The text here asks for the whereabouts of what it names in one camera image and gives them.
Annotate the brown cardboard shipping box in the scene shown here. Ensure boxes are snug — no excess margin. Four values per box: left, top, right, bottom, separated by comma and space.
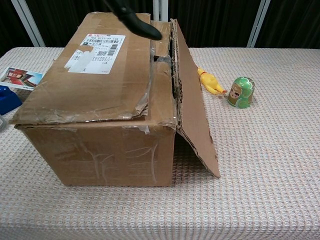
8, 11, 221, 188

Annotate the beige woven tablecloth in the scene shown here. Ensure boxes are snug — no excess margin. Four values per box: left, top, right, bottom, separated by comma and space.
0, 46, 320, 240

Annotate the red building postcard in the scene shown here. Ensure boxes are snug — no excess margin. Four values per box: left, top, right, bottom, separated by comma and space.
0, 66, 46, 91

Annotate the green nesting doll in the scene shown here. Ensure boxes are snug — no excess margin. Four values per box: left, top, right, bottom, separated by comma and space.
226, 76, 256, 110

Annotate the blue plastic toy block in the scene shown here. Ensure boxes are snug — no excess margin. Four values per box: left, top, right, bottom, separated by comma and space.
0, 85, 23, 116

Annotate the white frame post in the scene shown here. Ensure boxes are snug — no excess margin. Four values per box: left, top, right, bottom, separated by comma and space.
11, 0, 46, 48
152, 0, 169, 22
246, 0, 271, 48

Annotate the yellow rubber chicken toy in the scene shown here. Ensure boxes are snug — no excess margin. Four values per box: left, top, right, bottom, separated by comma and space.
197, 67, 229, 96

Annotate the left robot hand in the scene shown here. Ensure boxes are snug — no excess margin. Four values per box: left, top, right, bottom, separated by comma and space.
103, 0, 163, 41

